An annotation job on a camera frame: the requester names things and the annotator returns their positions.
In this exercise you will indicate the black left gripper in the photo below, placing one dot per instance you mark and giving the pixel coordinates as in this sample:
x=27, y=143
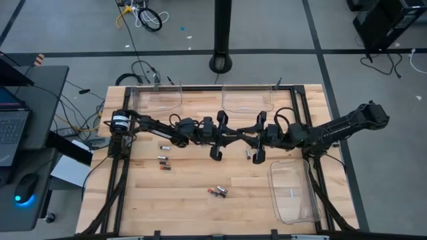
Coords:
x=218, y=136

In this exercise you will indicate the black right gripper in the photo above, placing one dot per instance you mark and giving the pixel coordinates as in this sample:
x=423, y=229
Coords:
x=263, y=140

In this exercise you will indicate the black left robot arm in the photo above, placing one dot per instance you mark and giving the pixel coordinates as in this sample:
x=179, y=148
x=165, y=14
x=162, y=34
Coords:
x=156, y=128

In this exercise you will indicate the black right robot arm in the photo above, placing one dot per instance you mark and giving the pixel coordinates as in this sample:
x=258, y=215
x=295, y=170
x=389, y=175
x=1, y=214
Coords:
x=347, y=125

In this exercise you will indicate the clear plastic bin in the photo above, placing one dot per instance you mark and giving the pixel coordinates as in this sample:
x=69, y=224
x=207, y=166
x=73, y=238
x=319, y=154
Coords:
x=156, y=100
x=247, y=98
x=293, y=200

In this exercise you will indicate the black pole stand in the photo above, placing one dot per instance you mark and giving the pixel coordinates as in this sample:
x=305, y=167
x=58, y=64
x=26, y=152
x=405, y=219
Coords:
x=223, y=26

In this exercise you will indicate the black computer tower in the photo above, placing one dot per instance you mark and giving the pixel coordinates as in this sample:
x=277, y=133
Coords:
x=387, y=23

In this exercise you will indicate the grey metal box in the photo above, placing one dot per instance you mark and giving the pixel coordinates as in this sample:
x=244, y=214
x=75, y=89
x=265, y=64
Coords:
x=70, y=171

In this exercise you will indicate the black desk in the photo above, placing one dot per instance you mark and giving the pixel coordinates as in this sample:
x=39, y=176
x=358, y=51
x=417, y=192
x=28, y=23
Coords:
x=43, y=100

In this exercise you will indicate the black desk castor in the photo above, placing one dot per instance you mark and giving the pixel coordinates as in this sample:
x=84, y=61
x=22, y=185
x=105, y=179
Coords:
x=50, y=217

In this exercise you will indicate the orange black striped marker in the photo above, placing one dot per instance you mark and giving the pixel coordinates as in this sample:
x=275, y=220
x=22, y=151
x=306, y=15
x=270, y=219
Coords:
x=39, y=59

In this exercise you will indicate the black computer mouse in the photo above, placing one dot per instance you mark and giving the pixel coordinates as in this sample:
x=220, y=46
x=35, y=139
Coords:
x=26, y=186

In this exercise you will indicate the dark grey laptop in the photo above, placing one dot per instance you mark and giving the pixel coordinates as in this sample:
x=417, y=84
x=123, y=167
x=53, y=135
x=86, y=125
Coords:
x=11, y=130

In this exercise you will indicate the black monitor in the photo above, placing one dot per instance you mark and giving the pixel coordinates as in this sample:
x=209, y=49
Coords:
x=10, y=75

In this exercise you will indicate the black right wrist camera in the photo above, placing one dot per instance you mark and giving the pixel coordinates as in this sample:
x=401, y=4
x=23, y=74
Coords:
x=273, y=130

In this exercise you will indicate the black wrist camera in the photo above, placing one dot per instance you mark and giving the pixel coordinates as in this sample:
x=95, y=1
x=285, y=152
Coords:
x=273, y=130
x=207, y=123

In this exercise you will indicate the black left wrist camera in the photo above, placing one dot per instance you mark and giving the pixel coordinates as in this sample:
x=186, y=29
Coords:
x=207, y=123

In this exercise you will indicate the black aluminium frame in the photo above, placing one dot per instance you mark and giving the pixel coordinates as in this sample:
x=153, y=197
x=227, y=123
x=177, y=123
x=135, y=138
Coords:
x=200, y=88

